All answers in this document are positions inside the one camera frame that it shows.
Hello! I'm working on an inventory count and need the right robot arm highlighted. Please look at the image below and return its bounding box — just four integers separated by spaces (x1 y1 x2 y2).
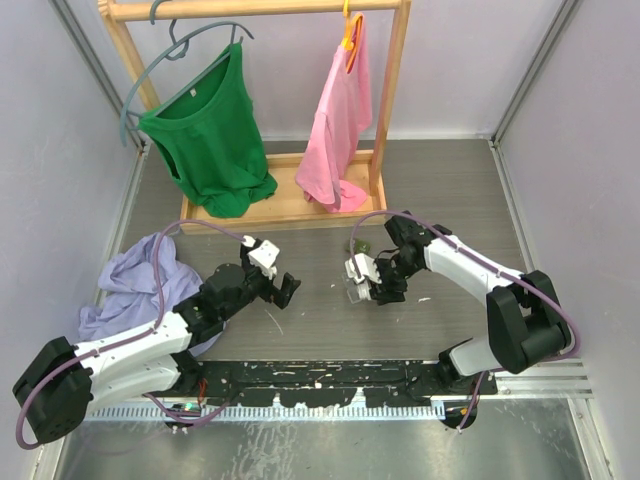
345 212 578 394

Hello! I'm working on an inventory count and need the grey-blue plastic hanger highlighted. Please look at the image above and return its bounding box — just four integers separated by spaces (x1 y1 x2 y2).
119 19 255 147

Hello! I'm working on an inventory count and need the purple cable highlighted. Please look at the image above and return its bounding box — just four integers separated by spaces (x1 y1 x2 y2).
348 209 584 431
14 219 251 450

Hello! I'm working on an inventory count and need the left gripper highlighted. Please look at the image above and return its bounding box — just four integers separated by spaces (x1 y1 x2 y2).
220 245 299 321

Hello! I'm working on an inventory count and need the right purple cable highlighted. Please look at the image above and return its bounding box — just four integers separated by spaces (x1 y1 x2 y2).
348 209 584 431

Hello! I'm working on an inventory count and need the green pill box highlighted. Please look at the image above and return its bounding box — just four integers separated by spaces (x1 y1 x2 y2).
345 238 371 255

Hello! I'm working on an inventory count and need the wooden clothes rack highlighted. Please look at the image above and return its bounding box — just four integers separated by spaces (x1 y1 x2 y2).
98 1 411 231

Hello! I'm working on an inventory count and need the pink t-shirt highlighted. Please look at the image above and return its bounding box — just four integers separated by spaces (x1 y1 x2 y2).
295 15 372 214

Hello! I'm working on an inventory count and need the clear pill box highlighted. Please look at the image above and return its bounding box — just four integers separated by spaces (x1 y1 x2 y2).
342 274 371 304

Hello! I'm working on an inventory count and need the orange-yellow plastic hanger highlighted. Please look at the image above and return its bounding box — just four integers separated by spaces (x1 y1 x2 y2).
341 0 364 73

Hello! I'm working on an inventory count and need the green t-shirt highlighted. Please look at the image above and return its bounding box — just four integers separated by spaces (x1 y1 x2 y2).
139 43 278 218

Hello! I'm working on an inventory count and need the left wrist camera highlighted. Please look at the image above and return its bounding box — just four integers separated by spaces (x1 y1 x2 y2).
241 235 280 273

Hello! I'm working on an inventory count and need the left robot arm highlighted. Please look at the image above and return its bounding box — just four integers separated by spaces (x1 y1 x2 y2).
12 241 301 450

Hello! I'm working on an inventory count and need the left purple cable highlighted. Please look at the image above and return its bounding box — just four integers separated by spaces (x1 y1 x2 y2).
14 219 251 450

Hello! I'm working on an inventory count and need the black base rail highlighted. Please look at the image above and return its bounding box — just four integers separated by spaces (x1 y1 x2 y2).
147 360 498 427

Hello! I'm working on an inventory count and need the lavender cloth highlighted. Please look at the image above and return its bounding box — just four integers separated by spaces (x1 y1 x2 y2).
78 233 202 342

